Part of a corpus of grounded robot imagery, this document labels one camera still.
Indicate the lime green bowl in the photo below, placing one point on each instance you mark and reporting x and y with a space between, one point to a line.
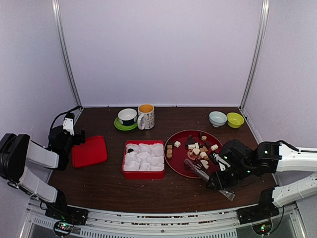
235 120

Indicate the white and dark cup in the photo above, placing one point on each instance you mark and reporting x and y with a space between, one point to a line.
127 116

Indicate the round red tray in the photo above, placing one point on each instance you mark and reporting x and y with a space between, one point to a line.
180 154

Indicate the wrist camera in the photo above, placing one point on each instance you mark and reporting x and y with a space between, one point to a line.
68 123
222 163

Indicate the light blue bowl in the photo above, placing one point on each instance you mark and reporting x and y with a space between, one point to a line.
217 118

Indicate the white chocolate right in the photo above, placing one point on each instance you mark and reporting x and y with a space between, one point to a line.
214 147

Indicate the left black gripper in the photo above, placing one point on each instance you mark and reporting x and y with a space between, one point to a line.
78 140

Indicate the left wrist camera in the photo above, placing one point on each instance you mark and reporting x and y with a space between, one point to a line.
68 123

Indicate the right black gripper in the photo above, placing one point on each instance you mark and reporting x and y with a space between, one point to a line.
219 183

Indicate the green saucer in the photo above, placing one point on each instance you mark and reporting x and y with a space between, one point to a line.
121 127

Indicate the metal tongs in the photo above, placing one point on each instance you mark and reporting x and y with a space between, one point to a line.
198 168

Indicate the white paper liner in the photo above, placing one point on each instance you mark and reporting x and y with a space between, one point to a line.
144 158

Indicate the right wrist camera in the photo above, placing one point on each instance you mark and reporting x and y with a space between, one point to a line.
222 163

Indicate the red box lid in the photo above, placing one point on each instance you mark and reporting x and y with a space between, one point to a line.
92 152

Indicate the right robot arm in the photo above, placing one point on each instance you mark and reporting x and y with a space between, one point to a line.
267 158

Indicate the white patterned mug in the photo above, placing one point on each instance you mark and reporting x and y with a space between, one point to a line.
146 117

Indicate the metal base rail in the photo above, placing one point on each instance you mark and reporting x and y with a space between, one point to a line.
210 224

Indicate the white round chocolate centre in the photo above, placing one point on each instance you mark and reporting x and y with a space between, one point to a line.
196 151

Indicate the white square chocolate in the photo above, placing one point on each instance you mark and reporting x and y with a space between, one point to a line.
177 144

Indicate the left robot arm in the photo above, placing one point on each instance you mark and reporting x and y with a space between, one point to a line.
24 163

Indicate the red chocolate box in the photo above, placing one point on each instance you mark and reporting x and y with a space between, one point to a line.
143 175

